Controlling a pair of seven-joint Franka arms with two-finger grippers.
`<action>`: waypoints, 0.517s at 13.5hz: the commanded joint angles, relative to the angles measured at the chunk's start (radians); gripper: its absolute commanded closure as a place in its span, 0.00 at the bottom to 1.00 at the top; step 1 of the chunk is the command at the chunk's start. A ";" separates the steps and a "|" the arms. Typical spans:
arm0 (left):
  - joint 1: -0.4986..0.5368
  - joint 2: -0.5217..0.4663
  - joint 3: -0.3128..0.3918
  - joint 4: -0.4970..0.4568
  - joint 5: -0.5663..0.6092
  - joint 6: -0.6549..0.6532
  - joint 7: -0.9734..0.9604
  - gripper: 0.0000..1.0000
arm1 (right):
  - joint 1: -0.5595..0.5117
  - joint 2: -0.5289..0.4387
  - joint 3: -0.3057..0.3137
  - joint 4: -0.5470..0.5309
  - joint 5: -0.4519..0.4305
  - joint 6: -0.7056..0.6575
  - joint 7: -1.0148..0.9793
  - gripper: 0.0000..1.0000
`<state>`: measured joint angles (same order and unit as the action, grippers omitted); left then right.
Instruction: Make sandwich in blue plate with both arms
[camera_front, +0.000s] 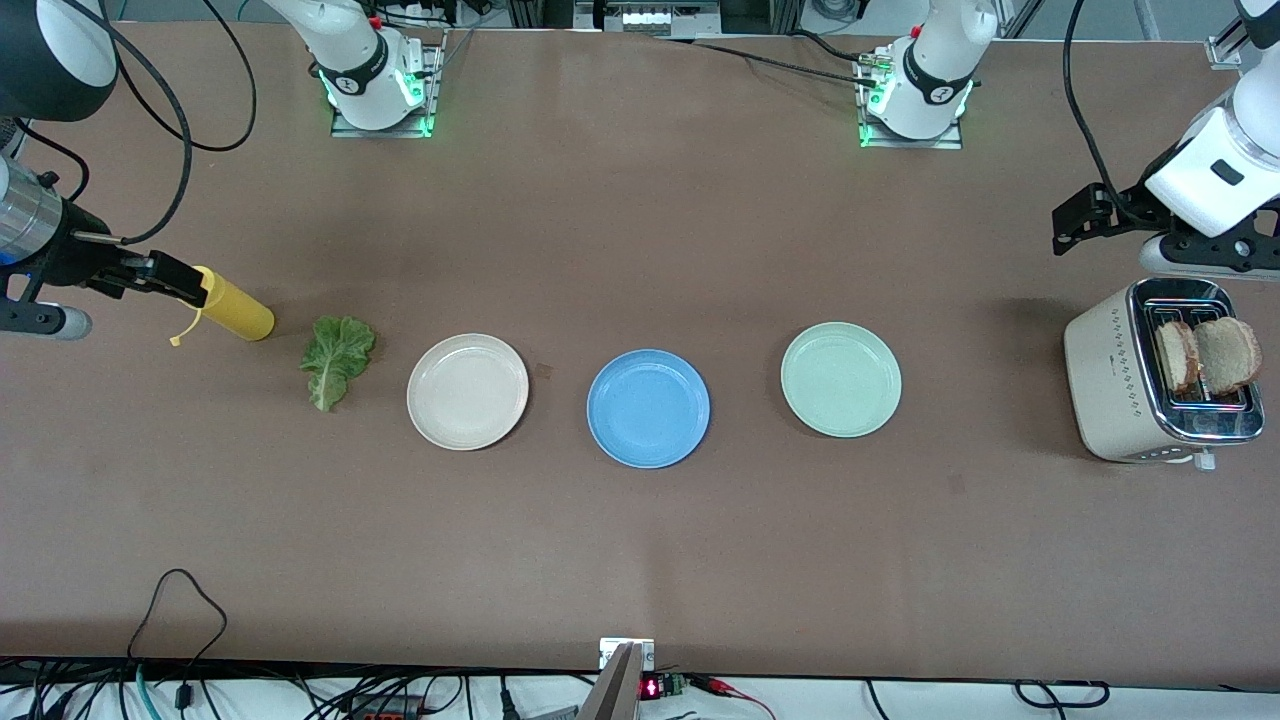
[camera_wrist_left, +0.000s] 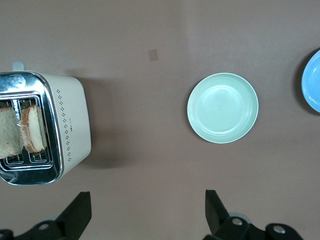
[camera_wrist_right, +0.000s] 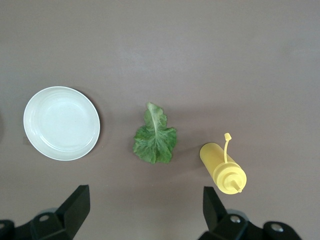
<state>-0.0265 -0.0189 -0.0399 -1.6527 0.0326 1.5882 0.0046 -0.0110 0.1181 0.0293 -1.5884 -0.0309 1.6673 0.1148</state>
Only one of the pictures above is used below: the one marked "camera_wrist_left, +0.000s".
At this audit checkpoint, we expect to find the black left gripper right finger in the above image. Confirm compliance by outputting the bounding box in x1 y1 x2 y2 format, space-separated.
202 189 305 240

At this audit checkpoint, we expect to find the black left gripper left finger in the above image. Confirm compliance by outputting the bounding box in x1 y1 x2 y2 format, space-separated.
0 191 92 240

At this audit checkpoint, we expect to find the white bread slice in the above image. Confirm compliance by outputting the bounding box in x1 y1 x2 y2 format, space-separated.
19 104 48 154
0 106 24 160

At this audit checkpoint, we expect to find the pale green plate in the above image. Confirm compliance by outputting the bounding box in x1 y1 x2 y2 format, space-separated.
186 72 260 145

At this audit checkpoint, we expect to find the blue plate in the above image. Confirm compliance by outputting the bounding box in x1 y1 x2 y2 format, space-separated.
300 48 320 114

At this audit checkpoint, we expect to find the cream toaster with chrome top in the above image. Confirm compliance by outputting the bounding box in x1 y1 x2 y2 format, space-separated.
0 61 93 186

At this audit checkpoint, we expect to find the small brown tape patch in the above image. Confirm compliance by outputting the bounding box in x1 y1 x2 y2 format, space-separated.
147 49 159 62

